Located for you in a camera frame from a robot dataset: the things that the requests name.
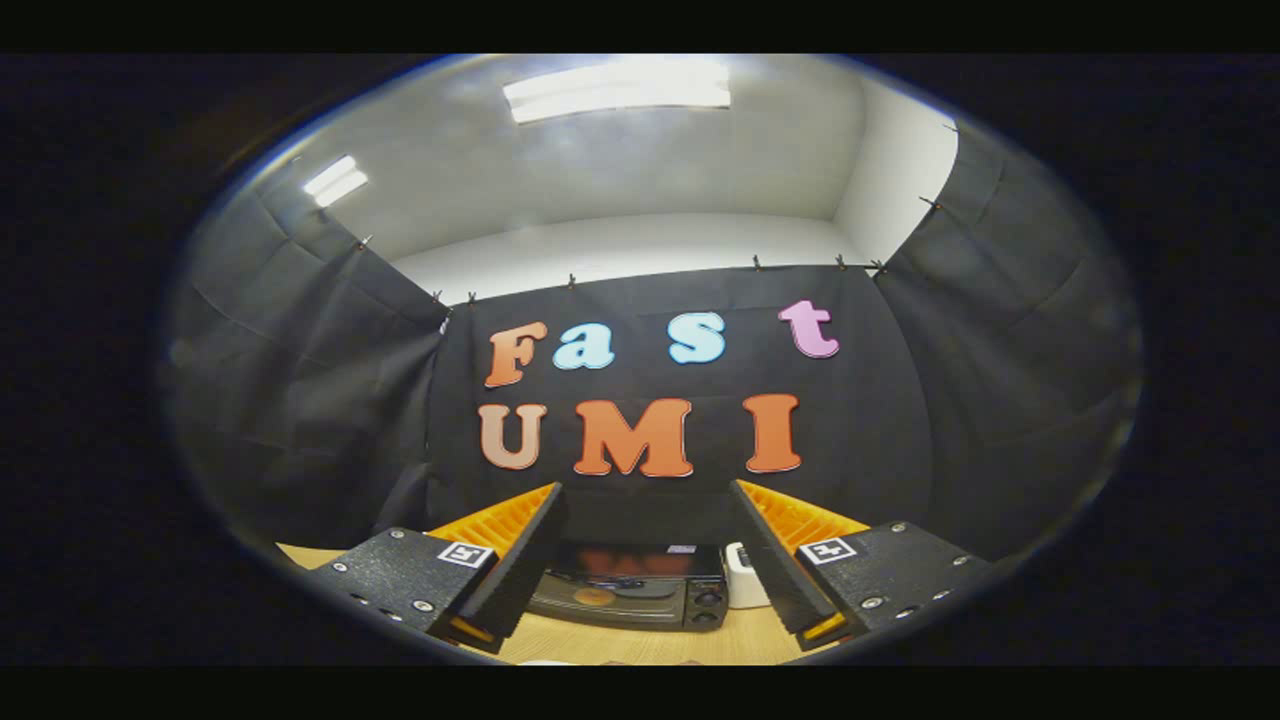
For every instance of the white bread toaster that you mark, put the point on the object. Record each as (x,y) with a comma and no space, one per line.
(742,590)

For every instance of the long ceiling light panel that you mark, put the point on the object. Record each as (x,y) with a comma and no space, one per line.
(620,90)

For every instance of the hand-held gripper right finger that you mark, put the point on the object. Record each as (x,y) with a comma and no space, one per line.
(770,560)

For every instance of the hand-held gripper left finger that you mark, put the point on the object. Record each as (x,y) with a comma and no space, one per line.
(525,560)

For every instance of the small ceiling light panel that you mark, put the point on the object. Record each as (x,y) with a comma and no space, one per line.
(335,182)

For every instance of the black toaster oven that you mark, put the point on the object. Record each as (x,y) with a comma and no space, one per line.
(650,605)

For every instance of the black backdrop cloth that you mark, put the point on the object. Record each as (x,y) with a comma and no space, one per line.
(900,430)

